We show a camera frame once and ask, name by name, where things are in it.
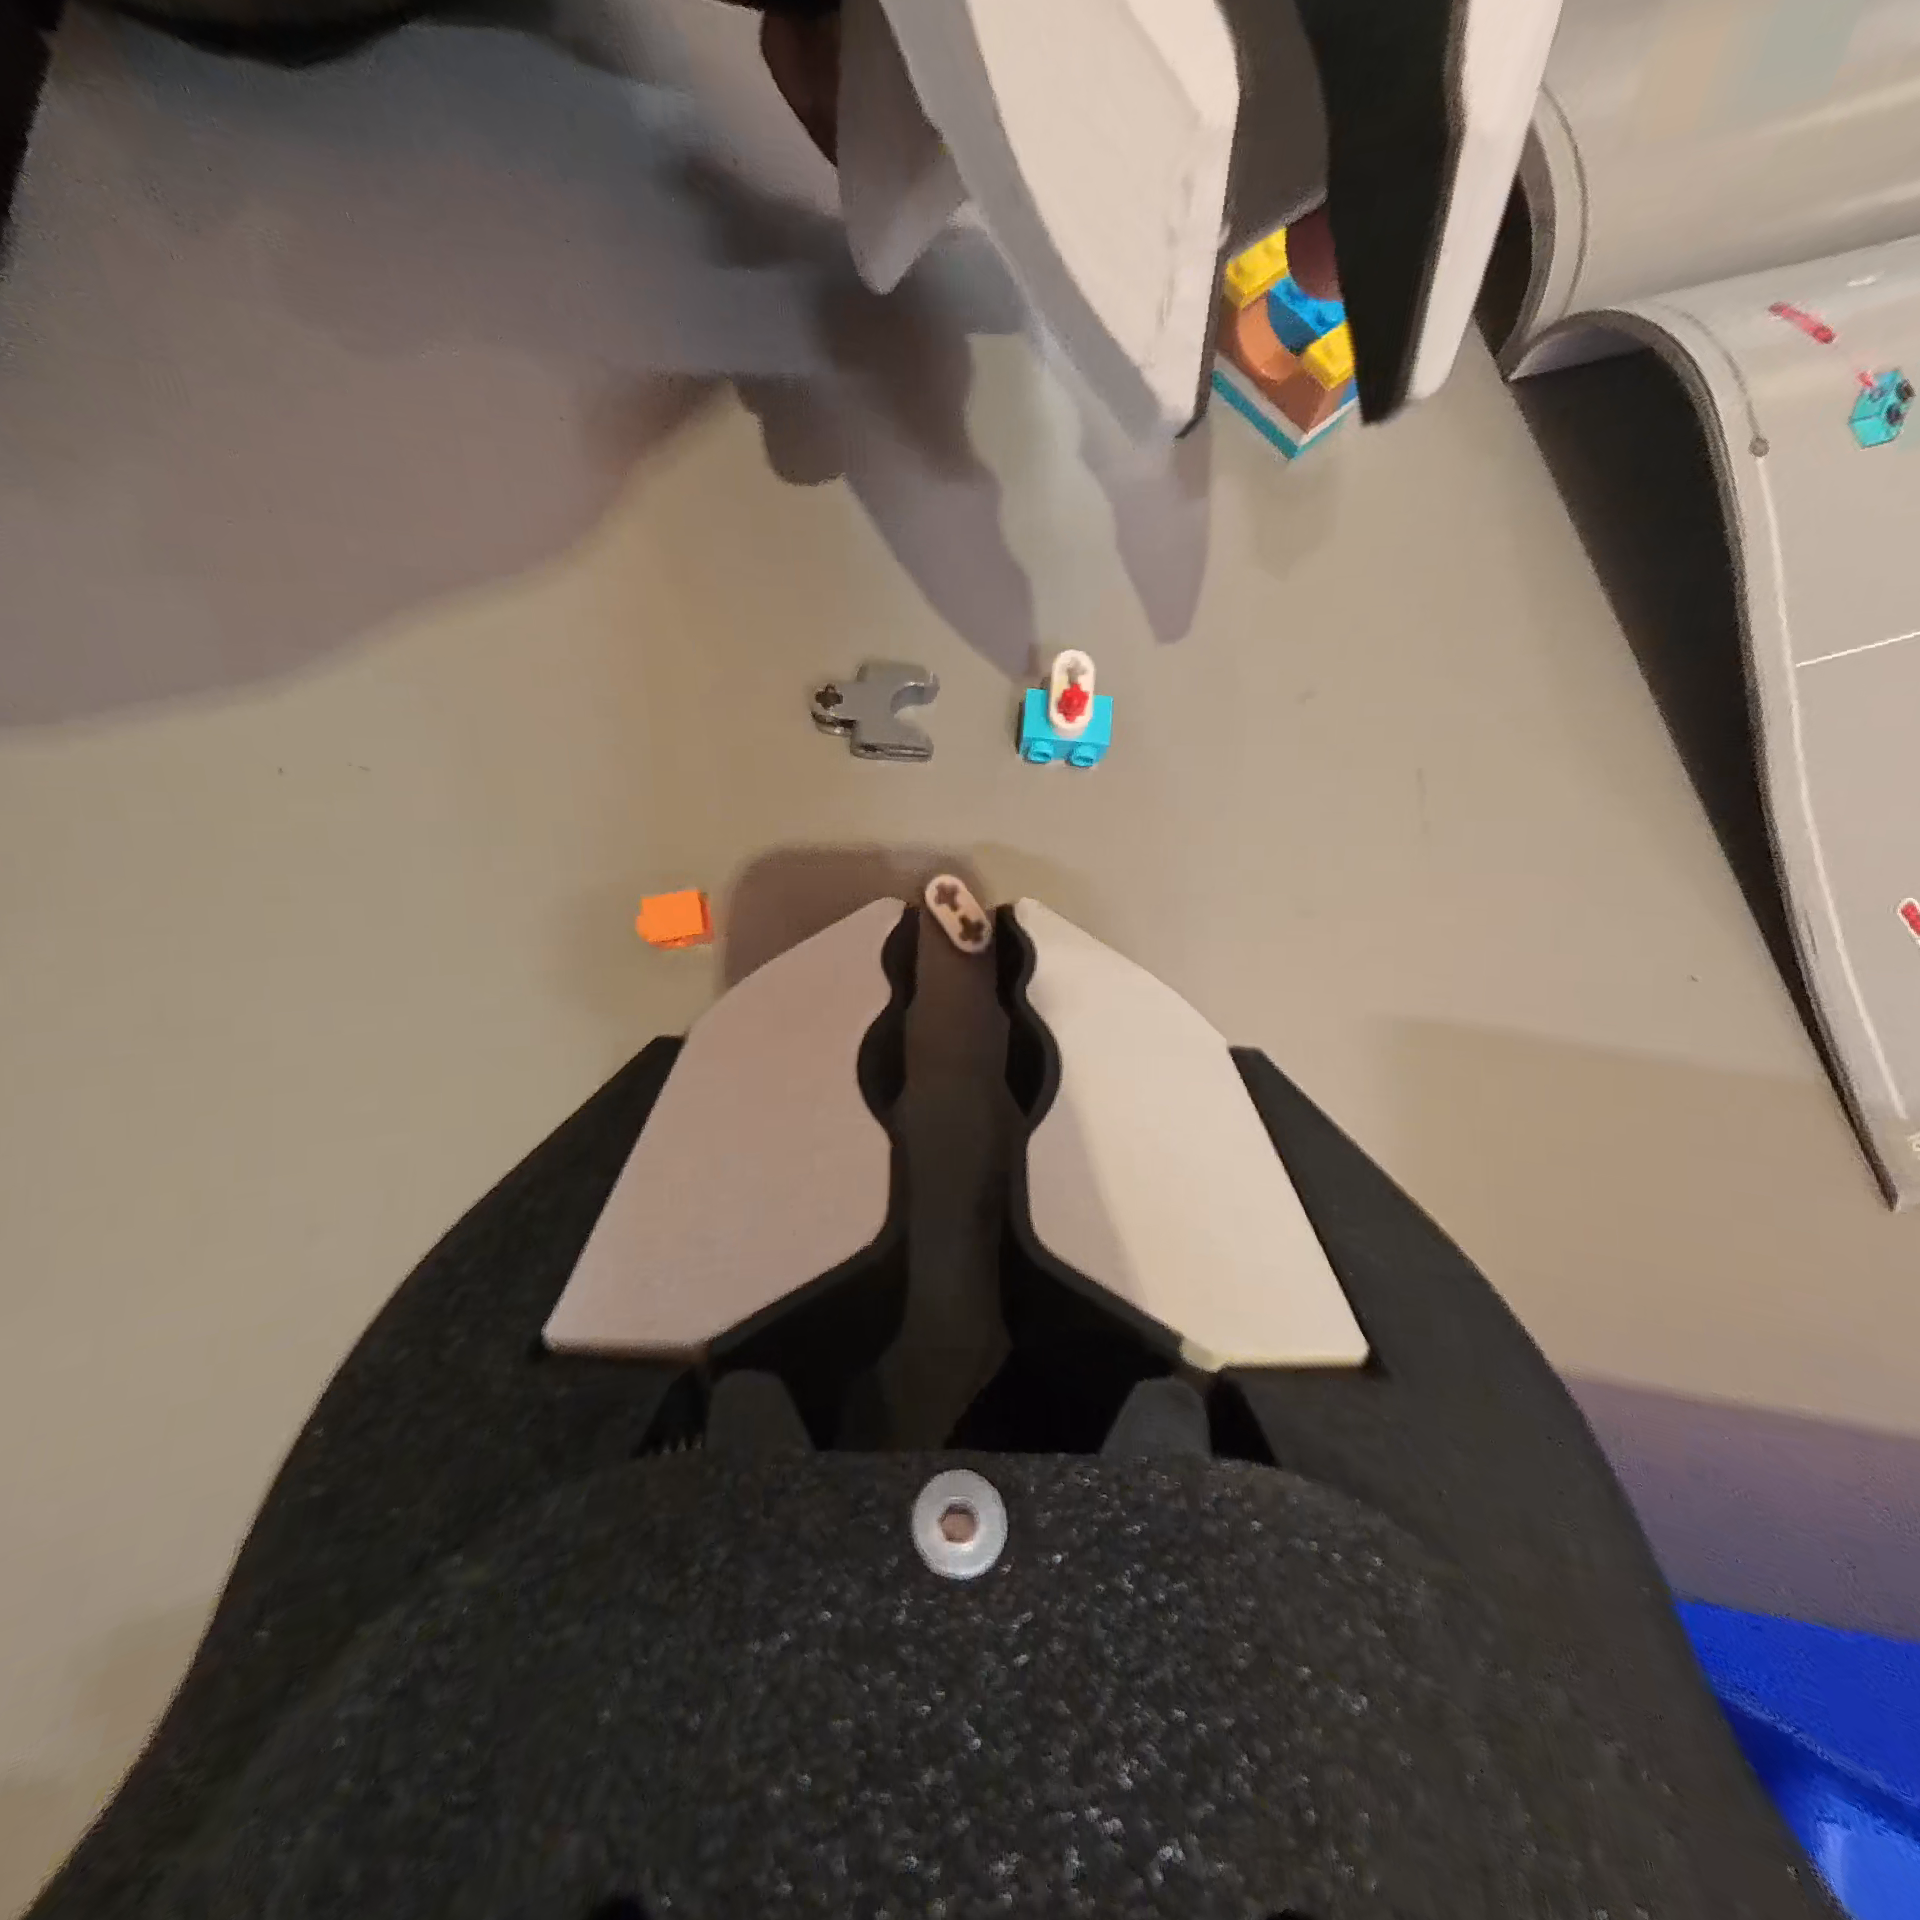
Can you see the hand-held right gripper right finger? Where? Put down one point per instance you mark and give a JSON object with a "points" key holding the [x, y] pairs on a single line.
{"points": [[1171, 1168]]}

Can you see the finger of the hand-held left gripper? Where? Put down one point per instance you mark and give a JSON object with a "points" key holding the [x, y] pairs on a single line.
{"points": [[1096, 182], [1477, 152]]}

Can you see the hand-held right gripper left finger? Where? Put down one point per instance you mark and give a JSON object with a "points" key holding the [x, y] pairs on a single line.
{"points": [[736, 1168]]}

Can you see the white toy connector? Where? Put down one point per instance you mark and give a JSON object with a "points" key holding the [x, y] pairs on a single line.
{"points": [[1073, 674], [960, 916]]}

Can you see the teal toy brick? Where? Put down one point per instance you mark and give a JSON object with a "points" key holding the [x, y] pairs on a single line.
{"points": [[1068, 737]]}

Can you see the person's left hand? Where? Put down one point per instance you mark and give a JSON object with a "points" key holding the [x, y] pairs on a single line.
{"points": [[796, 76]]}

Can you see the orange toy brick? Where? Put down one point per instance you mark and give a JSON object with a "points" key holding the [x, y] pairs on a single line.
{"points": [[675, 920]]}

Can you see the small multicoloured brick build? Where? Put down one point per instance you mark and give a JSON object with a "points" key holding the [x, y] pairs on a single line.
{"points": [[1279, 359]]}

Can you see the dark grey toy piece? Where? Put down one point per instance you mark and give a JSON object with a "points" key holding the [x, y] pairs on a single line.
{"points": [[885, 714]]}

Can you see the grey instruction booklet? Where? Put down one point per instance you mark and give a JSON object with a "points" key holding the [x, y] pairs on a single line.
{"points": [[1800, 596]]}

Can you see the blue plastic bin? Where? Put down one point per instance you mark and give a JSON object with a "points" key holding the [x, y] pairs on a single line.
{"points": [[1816, 1754]]}

